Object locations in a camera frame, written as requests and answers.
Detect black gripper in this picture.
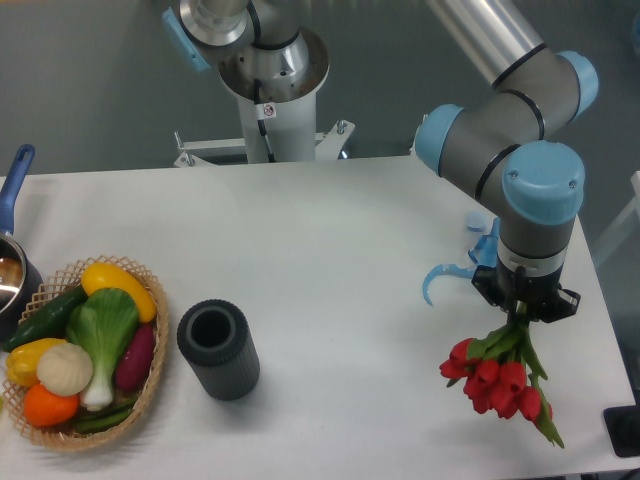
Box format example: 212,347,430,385
472,263,581,322

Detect red tulip bouquet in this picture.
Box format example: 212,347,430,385
439,301,565,448

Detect dark grey ribbed vase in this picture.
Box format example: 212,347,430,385
177,299,261,401

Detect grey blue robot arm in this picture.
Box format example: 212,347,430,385
162,1,598,323

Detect blue plastic tape strip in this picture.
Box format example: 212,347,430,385
422,217,500,306

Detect small blue cap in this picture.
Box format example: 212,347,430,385
465,211,487,233

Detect black device at edge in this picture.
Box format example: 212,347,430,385
603,405,639,458

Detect purple eggplant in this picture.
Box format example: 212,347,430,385
114,324,155,392

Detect green bok choy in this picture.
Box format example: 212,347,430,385
66,288,139,412

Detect yellow squash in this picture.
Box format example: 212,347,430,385
81,262,157,323

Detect green bean pods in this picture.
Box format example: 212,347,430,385
72,397,137,435

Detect woven wicker basket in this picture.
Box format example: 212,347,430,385
2,255,169,452

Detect white garlic bulb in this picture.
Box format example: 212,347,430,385
36,342,93,397

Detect green cucumber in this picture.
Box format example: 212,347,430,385
3,286,87,352

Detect orange fruit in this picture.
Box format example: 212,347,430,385
23,383,79,427

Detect yellow bell pepper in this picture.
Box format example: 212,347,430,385
6,338,65,388

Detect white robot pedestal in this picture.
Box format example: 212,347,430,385
174,27,355,167

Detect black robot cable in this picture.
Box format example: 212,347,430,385
252,78,277,164

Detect blue handled saucepan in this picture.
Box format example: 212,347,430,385
1,144,42,341

